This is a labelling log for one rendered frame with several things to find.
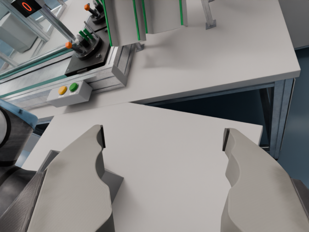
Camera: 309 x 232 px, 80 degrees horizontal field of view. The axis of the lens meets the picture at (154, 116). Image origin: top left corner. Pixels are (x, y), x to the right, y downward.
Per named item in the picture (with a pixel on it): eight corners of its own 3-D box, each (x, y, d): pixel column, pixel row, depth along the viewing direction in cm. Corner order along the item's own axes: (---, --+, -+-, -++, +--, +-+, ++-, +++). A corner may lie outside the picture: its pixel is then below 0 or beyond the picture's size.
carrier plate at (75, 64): (106, 64, 77) (103, 60, 75) (67, 77, 87) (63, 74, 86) (118, 26, 88) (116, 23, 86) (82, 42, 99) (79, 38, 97)
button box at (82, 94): (88, 101, 79) (77, 93, 74) (56, 107, 88) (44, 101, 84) (93, 88, 82) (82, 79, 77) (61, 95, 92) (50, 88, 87)
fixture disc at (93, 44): (97, 55, 80) (94, 52, 78) (74, 63, 86) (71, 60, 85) (105, 33, 86) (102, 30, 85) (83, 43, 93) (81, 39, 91)
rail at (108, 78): (125, 87, 78) (109, 70, 70) (12, 113, 119) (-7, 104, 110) (128, 77, 81) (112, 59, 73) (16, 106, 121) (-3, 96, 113)
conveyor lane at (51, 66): (119, 78, 84) (105, 62, 76) (16, 105, 121) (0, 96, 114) (131, 35, 97) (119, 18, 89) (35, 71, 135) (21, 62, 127)
